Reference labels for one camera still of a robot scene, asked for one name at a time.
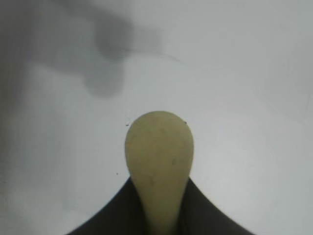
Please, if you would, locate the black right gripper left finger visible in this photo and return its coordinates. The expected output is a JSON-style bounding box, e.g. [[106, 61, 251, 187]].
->
[[65, 177, 149, 235]]

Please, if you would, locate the pale yellow egg yolk pastry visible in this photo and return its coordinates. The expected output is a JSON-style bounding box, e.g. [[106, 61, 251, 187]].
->
[[124, 110, 194, 235]]

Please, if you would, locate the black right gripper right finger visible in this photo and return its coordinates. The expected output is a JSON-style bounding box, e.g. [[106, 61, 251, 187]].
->
[[177, 178, 257, 235]]

